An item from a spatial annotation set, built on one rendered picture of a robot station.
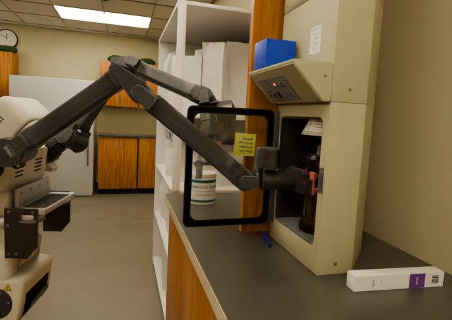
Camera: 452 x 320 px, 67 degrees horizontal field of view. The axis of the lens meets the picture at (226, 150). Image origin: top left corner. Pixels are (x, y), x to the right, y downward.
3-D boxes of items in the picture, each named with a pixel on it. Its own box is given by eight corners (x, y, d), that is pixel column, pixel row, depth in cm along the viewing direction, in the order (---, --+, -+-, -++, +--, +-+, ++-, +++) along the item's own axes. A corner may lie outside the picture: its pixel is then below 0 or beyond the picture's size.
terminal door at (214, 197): (268, 223, 122) (274, 109, 118) (182, 227, 113) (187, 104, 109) (266, 222, 123) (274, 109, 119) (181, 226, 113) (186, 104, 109)
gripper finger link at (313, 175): (321, 168, 107) (294, 168, 105) (335, 172, 101) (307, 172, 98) (320, 189, 108) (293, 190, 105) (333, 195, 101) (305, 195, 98)
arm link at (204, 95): (206, 102, 132) (199, 90, 124) (235, 96, 129) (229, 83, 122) (207, 130, 127) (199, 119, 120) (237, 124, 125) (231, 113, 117)
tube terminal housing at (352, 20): (329, 232, 132) (346, 24, 124) (392, 269, 101) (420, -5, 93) (269, 235, 124) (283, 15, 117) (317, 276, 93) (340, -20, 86)
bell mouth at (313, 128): (338, 134, 117) (340, 118, 117) (374, 138, 100) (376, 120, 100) (291, 132, 112) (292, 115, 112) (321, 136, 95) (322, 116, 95)
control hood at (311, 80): (278, 104, 120) (279, 74, 119) (331, 101, 89) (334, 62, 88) (246, 102, 117) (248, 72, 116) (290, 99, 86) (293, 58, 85)
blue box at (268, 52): (280, 74, 116) (282, 46, 115) (294, 70, 107) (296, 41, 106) (253, 71, 113) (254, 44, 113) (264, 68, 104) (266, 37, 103)
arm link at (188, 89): (134, 78, 148) (120, 63, 138) (141, 68, 149) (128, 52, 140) (213, 114, 130) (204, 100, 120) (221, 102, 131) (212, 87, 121)
